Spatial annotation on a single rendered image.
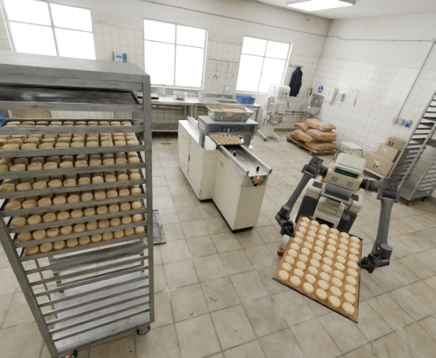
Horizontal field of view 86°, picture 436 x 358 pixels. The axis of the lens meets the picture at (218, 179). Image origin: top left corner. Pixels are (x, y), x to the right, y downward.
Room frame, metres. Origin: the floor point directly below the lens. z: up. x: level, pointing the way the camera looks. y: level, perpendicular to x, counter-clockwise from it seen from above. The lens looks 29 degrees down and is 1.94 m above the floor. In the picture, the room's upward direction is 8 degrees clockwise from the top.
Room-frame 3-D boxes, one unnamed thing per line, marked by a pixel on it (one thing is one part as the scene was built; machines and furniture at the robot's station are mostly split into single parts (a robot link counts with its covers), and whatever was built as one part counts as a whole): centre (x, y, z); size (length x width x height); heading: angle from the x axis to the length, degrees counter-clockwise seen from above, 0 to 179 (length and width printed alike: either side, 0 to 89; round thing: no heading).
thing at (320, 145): (5.73, -2.44, 0.19); 0.72 x 0.42 x 0.15; 118
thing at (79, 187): (0.87, 0.62, 1.32); 0.64 x 0.03 x 0.03; 118
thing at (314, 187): (2.14, -1.22, 0.59); 0.55 x 0.34 x 0.83; 64
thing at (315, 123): (5.96, -2.34, 0.62); 0.72 x 0.42 x 0.17; 30
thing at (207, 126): (3.00, -0.03, 1.01); 0.72 x 0.33 x 0.34; 117
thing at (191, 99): (5.57, 0.88, 0.61); 3.40 x 0.70 x 1.22; 114
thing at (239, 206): (2.55, -0.25, 0.45); 0.70 x 0.34 x 0.90; 27
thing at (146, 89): (0.99, 0.34, 0.97); 0.03 x 0.03 x 1.70; 28
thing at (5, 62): (1.04, 0.72, 0.93); 0.64 x 0.51 x 1.78; 118
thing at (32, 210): (0.87, 0.62, 1.23); 0.64 x 0.03 x 0.03; 118
